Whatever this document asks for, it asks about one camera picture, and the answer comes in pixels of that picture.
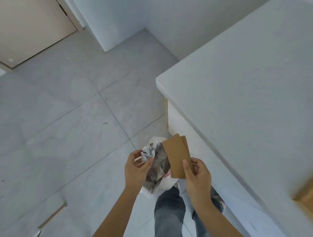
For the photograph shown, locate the person's left forearm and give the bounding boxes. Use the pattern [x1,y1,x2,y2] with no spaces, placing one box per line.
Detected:
[91,188,145,237]

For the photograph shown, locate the silver foil ball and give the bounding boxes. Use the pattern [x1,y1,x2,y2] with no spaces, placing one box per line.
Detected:
[140,146,156,163]

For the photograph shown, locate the person's left hand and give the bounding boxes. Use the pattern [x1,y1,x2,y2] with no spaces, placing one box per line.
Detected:
[124,149,154,193]

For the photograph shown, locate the brown cardboard piece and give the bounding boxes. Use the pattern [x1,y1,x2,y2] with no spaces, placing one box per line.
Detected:
[162,134,194,179]

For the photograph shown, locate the person's right hand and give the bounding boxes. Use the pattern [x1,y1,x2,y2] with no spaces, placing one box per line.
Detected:
[182,157,212,210]

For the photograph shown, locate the person's blue jeans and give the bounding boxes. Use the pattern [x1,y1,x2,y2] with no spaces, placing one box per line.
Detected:
[154,185,226,237]

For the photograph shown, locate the white counter cabinet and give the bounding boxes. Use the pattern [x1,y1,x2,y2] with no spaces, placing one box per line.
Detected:
[167,99,287,237]

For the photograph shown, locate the beige door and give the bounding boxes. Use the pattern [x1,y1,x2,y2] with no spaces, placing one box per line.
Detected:
[0,0,85,70]

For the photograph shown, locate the wooden edged panel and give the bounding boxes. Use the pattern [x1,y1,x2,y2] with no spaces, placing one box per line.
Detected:
[37,201,68,231]

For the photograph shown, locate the light wooden board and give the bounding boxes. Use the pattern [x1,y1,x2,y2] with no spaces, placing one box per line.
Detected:
[292,177,313,214]

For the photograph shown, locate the person's right forearm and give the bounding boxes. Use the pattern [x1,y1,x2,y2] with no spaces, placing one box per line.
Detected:
[193,202,245,237]

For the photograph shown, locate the white plastic trash bag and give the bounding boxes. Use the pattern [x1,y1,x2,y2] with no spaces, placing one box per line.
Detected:
[139,136,181,200]

